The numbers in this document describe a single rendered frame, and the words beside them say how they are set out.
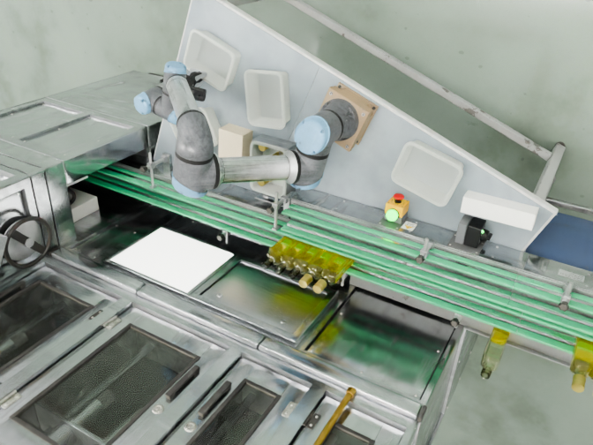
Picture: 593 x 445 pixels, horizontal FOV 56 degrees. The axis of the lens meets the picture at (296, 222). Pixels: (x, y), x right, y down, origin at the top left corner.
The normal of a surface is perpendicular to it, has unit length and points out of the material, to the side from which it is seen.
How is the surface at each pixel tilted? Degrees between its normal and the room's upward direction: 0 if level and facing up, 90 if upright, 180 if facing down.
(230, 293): 90
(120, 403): 90
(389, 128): 0
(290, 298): 90
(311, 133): 8
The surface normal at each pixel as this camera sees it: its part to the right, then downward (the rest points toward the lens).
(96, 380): 0.04, -0.86
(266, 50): -0.49, 0.42
